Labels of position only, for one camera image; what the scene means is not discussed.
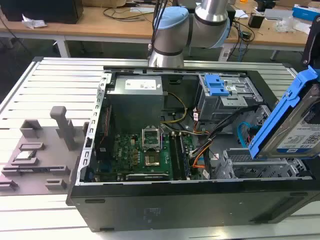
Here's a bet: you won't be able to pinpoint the crumpled clear plastic bag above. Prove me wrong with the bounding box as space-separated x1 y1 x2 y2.
21 12 48 30

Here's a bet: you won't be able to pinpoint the orange wire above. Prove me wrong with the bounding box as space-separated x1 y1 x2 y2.
191 148 207 169

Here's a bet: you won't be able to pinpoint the large black box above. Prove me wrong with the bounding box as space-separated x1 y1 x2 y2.
0 0 85 25

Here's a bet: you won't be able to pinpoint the metal disk bay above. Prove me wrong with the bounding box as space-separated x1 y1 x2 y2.
219 146 315 180

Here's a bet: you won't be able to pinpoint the metal drive cage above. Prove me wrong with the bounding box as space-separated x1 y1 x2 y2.
196 73 265 123

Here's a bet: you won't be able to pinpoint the grey parts rack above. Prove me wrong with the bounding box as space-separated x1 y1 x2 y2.
0 105 90 197

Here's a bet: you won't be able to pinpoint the blue cardboard box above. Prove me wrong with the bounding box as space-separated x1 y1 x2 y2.
291 3 320 20

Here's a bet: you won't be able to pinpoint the blue drive cage latch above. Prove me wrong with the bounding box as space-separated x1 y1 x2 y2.
203 73 230 97

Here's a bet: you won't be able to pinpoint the blue disk wire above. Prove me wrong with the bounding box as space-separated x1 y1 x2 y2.
236 120 256 149

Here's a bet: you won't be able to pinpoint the silver CPU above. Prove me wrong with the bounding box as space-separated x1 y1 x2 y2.
14 150 35 161

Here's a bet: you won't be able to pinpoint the CPU socket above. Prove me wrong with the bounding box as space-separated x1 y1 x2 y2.
143 153 162 168

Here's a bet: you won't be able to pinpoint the RAM stick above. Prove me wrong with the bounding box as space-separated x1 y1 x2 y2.
16 168 51 174

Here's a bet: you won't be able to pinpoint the black wire bundle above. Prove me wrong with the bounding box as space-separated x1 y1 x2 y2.
191 106 260 158

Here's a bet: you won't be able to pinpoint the hard disk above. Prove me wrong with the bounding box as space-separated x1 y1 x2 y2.
248 65 320 161

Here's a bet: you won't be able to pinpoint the black RAM slot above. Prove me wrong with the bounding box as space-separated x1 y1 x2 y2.
169 131 183 181
177 132 192 181

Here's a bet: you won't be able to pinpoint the clear plastic bags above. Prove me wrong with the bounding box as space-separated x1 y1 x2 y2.
275 16 296 33

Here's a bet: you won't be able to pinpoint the yellow wire bundle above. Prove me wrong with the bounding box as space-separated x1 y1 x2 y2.
160 91 189 124

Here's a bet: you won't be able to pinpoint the small black box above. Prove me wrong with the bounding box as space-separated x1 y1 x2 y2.
247 13 265 29

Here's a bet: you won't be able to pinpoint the green motherboard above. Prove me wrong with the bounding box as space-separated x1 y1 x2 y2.
96 129 201 182

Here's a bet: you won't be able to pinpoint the black open PC case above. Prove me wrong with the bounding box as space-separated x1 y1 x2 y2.
65 65 320 233

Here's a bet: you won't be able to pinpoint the black cable loop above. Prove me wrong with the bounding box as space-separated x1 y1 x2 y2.
102 6 161 25

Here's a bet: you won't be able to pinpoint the wooden desk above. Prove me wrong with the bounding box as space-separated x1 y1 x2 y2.
0 4 320 61

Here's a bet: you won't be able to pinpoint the grey power supply unit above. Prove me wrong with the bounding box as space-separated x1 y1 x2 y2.
106 74 166 131

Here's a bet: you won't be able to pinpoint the metal socket cover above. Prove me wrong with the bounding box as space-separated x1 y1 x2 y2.
141 126 162 152

